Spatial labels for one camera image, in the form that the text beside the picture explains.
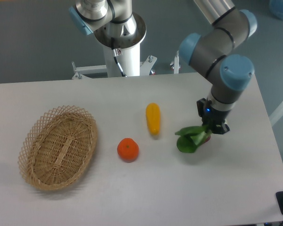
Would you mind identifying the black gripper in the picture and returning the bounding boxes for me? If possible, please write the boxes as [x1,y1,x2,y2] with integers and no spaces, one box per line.
[196,98,231,135]

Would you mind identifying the green bok choy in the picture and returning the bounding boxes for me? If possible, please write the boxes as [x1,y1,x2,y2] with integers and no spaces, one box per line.
[175,125,212,153]

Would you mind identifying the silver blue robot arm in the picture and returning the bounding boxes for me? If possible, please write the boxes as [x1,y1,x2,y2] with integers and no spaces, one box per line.
[69,0,257,134]

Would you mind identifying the yellow corn cob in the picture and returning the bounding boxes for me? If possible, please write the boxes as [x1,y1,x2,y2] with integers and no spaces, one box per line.
[146,103,161,136]

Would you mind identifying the orange tangerine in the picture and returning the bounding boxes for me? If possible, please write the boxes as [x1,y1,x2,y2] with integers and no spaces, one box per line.
[117,137,139,162]

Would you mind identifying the blue plastic bag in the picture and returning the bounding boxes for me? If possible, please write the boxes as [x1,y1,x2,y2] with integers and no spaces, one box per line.
[269,0,283,20]

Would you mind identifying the woven wicker basket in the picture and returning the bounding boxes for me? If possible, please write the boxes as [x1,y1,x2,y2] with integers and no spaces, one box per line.
[18,105,98,191]

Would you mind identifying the white metal base frame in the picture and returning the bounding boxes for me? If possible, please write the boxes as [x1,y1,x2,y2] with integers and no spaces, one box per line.
[71,50,181,80]

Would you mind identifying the black cable on pedestal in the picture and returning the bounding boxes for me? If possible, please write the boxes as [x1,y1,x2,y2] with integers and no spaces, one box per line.
[110,37,127,78]

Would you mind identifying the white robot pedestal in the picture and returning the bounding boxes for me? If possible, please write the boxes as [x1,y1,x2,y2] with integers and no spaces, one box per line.
[94,13,146,77]

